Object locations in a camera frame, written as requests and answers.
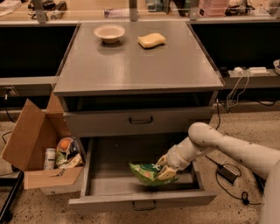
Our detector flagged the white power strip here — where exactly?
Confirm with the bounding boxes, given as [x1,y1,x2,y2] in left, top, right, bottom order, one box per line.
[232,66,270,77]

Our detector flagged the open grey lower drawer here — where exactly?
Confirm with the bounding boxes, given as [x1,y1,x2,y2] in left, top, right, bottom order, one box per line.
[69,133,216,214]

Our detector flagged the black power cable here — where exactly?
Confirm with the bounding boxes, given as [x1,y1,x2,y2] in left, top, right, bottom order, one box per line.
[202,99,263,207]

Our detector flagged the white paper bowl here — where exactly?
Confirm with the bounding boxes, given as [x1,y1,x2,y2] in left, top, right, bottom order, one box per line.
[94,24,125,44]

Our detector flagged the colourful snack bag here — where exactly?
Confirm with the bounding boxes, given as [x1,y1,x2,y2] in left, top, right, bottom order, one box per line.
[55,137,83,169]

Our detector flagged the closed grey upper drawer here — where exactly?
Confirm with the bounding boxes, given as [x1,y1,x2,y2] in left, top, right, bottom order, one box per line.
[64,107,214,137]

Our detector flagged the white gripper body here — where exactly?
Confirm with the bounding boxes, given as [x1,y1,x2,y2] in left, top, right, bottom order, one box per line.
[166,145,194,171]

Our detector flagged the green rice chip bag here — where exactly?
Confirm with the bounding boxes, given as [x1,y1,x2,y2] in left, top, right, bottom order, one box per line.
[129,163,178,186]

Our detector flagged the brown cardboard box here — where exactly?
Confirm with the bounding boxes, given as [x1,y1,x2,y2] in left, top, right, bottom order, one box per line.
[2,95,83,195]

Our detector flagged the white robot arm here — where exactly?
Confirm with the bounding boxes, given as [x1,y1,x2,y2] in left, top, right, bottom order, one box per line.
[157,122,280,224]

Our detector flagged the black power adapter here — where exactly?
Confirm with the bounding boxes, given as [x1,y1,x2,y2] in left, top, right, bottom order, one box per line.
[217,166,237,184]

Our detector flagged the yellow sponge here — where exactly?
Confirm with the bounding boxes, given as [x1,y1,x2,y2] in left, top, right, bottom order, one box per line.
[137,33,166,49]

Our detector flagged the white can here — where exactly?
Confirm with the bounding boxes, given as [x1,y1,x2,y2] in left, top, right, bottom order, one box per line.
[44,148,56,170]

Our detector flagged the grey drawer cabinet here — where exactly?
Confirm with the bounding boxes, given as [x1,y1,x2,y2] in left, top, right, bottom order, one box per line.
[52,20,226,214]

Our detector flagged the black frame leg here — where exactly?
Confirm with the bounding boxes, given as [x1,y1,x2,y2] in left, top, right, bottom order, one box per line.
[0,171,24,224]

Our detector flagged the pink plastic bins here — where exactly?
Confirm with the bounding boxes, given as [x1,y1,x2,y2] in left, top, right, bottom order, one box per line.
[199,0,228,17]

